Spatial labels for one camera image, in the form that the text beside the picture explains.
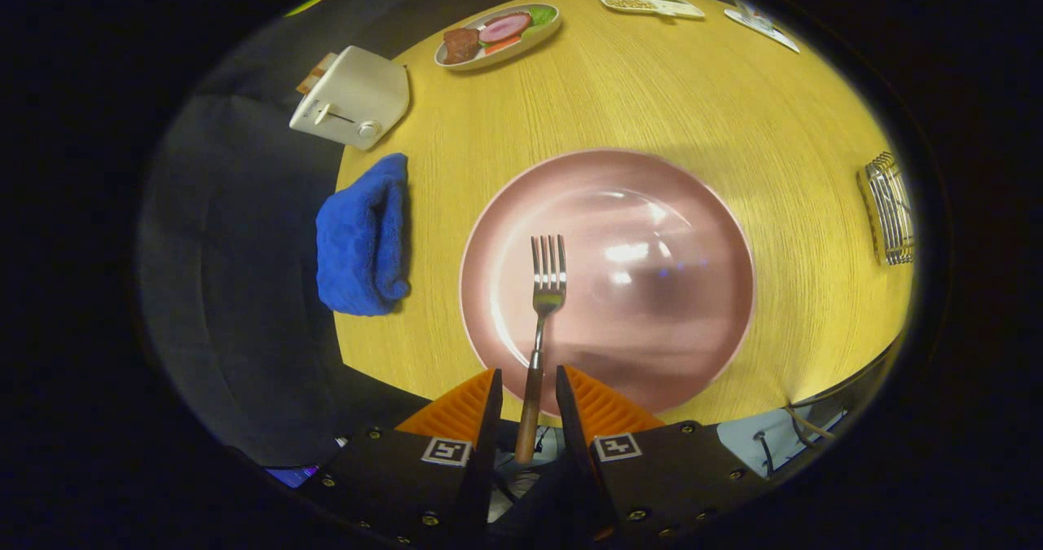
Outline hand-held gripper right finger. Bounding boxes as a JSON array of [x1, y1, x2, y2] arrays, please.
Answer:
[[556, 365, 767, 544]]

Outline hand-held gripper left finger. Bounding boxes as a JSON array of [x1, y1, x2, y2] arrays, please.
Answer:
[[297, 368, 504, 550]]

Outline wooden-handled metal fork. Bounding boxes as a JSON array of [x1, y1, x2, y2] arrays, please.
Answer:
[[514, 235, 568, 465]]

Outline pink plate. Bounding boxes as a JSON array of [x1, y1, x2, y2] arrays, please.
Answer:
[[459, 148, 757, 420]]

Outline blue folded cloth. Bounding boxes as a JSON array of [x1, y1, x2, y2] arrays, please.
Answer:
[[315, 152, 411, 317]]

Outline white toaster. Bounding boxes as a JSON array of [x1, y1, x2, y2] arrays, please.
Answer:
[[289, 45, 411, 151]]

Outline oval plate of food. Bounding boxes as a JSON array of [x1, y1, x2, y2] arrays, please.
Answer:
[[433, 2, 562, 72]]

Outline brown meat piece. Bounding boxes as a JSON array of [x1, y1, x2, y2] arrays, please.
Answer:
[[442, 27, 482, 65]]

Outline brown toast slices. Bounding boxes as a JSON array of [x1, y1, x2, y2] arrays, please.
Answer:
[[295, 51, 339, 96]]

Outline pink ham slice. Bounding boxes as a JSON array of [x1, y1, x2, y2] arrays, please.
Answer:
[[477, 12, 532, 44]]

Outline white divided bean dish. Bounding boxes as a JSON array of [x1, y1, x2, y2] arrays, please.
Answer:
[[596, 0, 706, 20]]

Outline white square coaster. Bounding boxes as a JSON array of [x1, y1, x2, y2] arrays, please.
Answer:
[[724, 6, 802, 54]]

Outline long black cable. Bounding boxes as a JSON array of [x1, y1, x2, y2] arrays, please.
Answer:
[[754, 346, 901, 477]]

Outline metal wire drain basket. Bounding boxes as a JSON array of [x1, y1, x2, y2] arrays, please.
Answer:
[[856, 152, 916, 266]]

